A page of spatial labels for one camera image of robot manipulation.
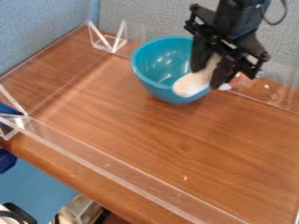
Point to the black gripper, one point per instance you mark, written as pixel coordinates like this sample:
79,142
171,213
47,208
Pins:
225,31

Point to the white brown toy mushroom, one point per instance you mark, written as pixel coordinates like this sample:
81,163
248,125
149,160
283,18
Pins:
195,82

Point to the blue bowl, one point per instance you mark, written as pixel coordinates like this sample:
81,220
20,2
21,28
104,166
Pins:
159,62

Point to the clear acrylic back barrier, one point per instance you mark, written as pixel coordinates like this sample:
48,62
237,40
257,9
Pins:
275,87

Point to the clear acrylic barrier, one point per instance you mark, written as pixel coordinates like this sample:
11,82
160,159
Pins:
61,146
275,87

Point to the clear acrylic front barrier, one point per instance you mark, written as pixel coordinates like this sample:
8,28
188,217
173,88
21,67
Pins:
61,146

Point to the clear box below table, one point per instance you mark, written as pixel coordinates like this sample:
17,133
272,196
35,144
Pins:
80,211

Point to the blue clamp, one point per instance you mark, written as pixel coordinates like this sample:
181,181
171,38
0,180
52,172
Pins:
7,158

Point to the black white object below table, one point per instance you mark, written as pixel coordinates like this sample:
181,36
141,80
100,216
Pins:
13,215

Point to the clear acrylic corner bracket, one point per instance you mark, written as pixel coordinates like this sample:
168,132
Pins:
105,42

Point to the clear acrylic left bracket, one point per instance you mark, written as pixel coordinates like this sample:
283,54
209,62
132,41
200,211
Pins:
13,121

